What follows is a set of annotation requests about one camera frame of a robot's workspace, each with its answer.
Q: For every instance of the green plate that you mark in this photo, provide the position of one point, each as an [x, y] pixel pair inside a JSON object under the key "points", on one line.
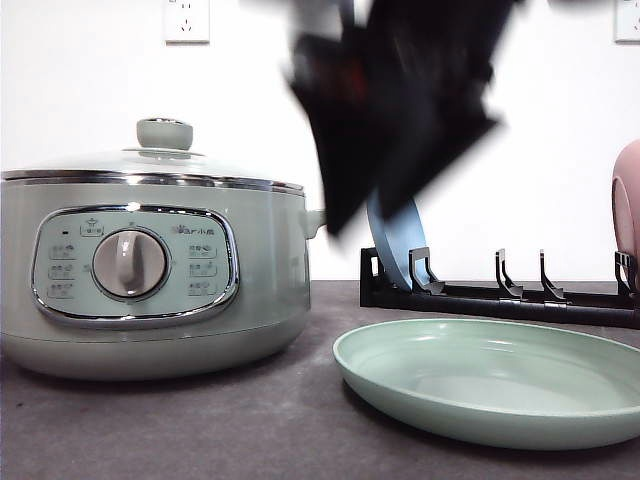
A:
{"points": [[495, 383]]}

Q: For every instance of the glass steamer lid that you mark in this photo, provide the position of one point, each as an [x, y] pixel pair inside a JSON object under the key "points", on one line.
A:
{"points": [[163, 154]]}

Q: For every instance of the white right wall socket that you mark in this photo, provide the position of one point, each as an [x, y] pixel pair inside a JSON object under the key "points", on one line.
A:
{"points": [[627, 23]]}

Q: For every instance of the blue plate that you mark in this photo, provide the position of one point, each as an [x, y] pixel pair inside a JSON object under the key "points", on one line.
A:
{"points": [[397, 227]]}

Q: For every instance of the pink plate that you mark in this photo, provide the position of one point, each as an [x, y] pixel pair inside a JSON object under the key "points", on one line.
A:
{"points": [[625, 206]]}

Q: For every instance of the white wall socket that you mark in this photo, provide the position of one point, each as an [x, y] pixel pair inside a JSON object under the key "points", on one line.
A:
{"points": [[627, 23], [186, 23]]}

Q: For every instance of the black plate rack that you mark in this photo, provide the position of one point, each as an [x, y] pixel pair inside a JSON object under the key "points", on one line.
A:
{"points": [[551, 304]]}

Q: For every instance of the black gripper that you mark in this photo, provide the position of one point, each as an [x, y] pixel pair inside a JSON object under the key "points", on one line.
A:
{"points": [[396, 95]]}

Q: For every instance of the white left wall socket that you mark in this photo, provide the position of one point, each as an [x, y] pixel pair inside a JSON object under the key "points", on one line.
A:
{"points": [[186, 23]]}

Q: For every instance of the green electric steamer pot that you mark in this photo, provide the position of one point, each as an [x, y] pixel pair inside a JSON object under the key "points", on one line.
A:
{"points": [[125, 274]]}

